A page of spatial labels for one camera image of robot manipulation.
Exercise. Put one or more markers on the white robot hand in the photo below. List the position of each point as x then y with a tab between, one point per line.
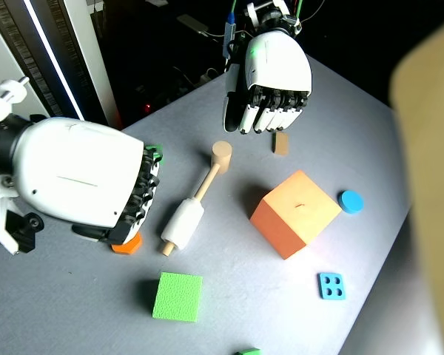
277	63
81	170

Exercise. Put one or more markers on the wooden mallet with white grip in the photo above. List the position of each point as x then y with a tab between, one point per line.
185	222

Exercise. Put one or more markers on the large orange cube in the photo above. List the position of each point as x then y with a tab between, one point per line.
299	214

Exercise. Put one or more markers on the brown wooden rectangular block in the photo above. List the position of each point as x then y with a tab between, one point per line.
281	143

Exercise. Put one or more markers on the orange hexagon block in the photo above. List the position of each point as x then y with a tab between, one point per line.
127	247

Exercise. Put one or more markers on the blue round disc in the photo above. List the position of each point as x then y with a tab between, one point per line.
350	201

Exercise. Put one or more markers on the blue square block with holes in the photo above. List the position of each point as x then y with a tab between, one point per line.
332	286

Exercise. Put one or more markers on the white panel with black strips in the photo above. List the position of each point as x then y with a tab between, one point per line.
77	44

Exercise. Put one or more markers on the large green textured cube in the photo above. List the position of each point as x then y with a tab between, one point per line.
177	297

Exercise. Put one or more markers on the blurred tan board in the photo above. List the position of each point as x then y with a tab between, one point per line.
433	166

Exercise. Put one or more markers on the grey table cloth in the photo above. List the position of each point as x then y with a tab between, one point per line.
244	314

